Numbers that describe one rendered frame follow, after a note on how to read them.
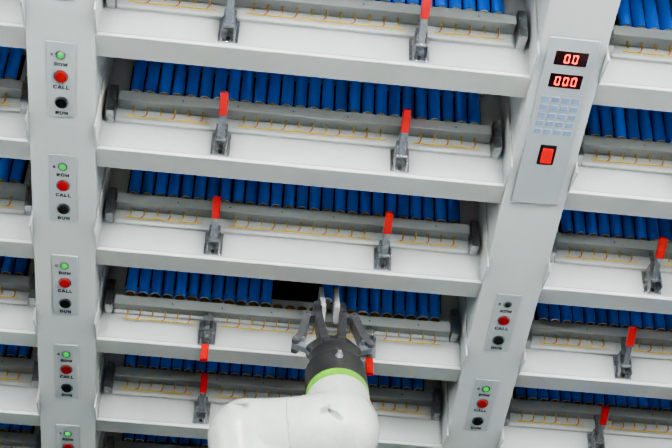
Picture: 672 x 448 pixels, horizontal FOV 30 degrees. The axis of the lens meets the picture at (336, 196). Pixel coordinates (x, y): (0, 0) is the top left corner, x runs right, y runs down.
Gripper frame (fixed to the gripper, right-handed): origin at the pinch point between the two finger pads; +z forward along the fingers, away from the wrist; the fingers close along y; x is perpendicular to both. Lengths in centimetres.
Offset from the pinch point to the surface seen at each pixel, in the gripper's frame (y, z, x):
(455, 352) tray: 22.1, -0.3, -7.3
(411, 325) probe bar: 14.3, 1.3, -3.6
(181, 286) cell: -24.3, 6.0, -1.6
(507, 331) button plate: 28.8, -5.4, 0.3
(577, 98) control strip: 30, -15, 44
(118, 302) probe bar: -34.3, 2.4, -3.4
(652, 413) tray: 61, 6, -21
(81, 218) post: -39.5, -6.2, 15.8
